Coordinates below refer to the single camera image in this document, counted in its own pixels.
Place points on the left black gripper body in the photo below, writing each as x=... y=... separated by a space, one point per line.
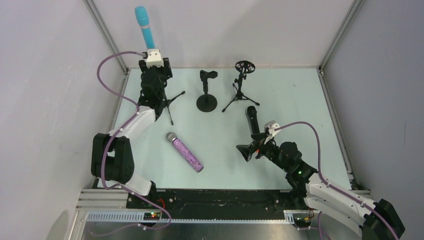
x=167 y=63

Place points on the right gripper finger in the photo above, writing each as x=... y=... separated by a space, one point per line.
x=260 y=136
x=247 y=151

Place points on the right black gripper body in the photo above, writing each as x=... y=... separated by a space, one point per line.
x=259 y=145

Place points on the black microphone orange end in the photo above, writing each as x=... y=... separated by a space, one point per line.
x=251 y=113

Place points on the small black tripod stand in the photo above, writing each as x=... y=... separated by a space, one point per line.
x=169 y=101

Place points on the black round base mic stand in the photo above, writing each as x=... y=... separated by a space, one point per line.
x=206 y=102

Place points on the blue microphone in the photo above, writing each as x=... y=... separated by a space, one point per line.
x=143 y=21

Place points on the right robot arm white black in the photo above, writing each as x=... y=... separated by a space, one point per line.
x=369 y=219

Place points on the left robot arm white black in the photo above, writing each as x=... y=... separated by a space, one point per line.
x=112 y=156

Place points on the purple glitter microphone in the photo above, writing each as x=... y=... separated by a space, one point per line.
x=184 y=151

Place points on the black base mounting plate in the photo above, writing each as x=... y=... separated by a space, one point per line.
x=226 y=204

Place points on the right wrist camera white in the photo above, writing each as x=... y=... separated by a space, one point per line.
x=271 y=129

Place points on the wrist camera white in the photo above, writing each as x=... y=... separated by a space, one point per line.
x=154 y=58
x=271 y=129

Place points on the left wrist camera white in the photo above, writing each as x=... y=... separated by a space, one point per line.
x=154 y=58

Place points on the black tripod shock mount stand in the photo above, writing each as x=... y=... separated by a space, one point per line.
x=244 y=67

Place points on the grey slotted cable duct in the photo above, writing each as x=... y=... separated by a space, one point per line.
x=146 y=217

